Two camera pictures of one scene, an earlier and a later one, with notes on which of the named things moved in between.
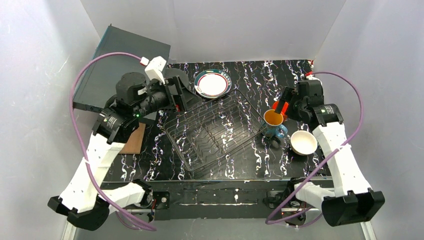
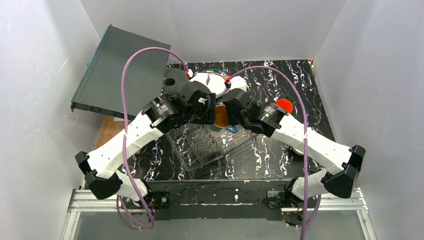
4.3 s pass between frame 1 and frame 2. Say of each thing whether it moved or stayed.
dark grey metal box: stayed
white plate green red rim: stayed
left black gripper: moved
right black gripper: moved
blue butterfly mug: moved
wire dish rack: stayed
